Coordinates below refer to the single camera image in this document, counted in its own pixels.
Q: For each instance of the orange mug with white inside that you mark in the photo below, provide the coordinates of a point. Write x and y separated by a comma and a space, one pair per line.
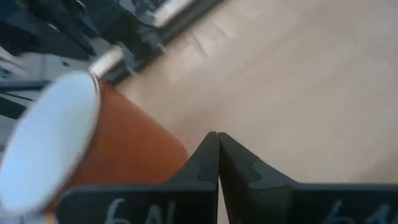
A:
130, 146

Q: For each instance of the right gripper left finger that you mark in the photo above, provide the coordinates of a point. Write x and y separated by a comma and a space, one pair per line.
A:
186, 199

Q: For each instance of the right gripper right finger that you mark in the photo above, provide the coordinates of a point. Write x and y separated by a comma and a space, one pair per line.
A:
267, 202

